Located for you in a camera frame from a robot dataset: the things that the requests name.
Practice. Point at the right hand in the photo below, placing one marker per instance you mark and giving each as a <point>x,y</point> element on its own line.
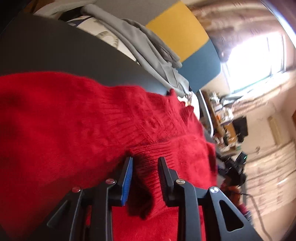
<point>233,194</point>

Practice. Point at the grey yellow blue chair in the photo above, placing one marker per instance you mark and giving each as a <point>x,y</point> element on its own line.
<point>175,24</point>

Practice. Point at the pink patterned curtain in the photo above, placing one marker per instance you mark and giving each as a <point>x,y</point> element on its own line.
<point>229,23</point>

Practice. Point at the black monitor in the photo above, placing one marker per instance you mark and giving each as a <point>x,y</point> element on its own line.
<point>241,129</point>

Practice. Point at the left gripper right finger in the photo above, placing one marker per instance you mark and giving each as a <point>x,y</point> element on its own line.
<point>203,210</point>

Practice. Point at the red knit sweater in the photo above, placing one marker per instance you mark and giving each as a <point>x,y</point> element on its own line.
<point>59,131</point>

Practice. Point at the white printed cushion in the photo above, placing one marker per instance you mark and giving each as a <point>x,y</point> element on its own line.
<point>94,27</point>

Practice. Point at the wall air conditioner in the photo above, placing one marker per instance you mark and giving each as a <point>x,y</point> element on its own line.
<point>273,124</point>

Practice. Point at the grey garment on chair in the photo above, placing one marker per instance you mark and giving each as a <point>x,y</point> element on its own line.
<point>149,50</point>

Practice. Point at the cluttered wooden desk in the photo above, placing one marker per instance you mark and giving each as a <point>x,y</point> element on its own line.
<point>219,122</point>

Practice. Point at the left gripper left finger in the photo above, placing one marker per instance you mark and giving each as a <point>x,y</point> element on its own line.
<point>85,214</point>

